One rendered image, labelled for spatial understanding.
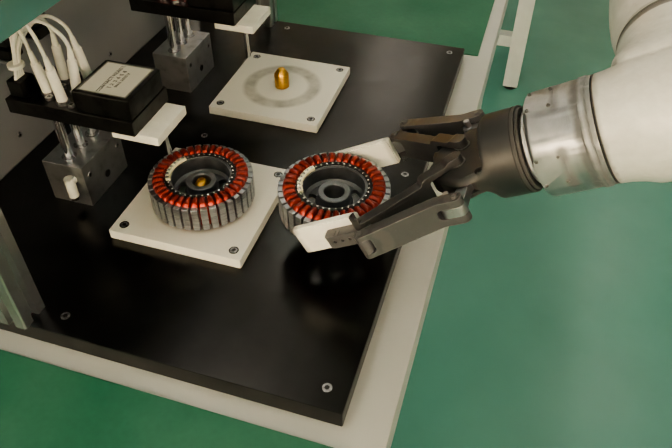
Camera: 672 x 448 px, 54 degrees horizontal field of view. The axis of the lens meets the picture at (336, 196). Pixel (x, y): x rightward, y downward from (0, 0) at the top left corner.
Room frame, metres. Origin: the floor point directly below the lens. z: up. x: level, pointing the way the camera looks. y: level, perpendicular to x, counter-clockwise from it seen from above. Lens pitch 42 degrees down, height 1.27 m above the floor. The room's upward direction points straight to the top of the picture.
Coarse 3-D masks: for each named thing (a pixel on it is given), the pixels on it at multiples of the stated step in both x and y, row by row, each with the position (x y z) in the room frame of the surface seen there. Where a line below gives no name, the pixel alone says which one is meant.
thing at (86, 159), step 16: (96, 144) 0.59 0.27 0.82; (112, 144) 0.60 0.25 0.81; (48, 160) 0.56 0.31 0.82; (64, 160) 0.56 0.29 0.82; (80, 160) 0.56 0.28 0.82; (96, 160) 0.57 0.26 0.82; (112, 160) 0.60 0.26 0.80; (48, 176) 0.56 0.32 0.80; (64, 176) 0.56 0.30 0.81; (80, 176) 0.55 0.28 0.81; (96, 176) 0.57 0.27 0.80; (112, 176) 0.59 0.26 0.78; (64, 192) 0.56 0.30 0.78; (80, 192) 0.55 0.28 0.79; (96, 192) 0.56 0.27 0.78
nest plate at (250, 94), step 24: (240, 72) 0.81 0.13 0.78; (264, 72) 0.81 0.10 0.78; (288, 72) 0.81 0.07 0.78; (312, 72) 0.81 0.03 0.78; (336, 72) 0.81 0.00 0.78; (216, 96) 0.75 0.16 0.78; (240, 96) 0.75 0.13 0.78; (264, 96) 0.75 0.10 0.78; (288, 96) 0.75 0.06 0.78; (312, 96) 0.75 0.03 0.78; (336, 96) 0.77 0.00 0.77; (264, 120) 0.71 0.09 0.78; (288, 120) 0.70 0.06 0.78; (312, 120) 0.70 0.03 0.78
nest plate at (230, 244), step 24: (264, 168) 0.60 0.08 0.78; (144, 192) 0.56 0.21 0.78; (264, 192) 0.56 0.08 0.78; (120, 216) 0.52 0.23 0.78; (144, 216) 0.52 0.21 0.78; (240, 216) 0.52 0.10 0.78; (264, 216) 0.52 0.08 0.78; (144, 240) 0.49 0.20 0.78; (168, 240) 0.48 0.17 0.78; (192, 240) 0.48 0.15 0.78; (216, 240) 0.48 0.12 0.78; (240, 240) 0.48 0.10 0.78; (240, 264) 0.45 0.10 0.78
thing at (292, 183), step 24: (312, 168) 0.52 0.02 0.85; (336, 168) 0.53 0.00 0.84; (360, 168) 0.52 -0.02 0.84; (288, 192) 0.48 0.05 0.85; (312, 192) 0.51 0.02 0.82; (336, 192) 0.51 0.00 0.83; (360, 192) 0.51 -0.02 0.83; (384, 192) 0.49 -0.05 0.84; (288, 216) 0.47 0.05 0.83; (312, 216) 0.45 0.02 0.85
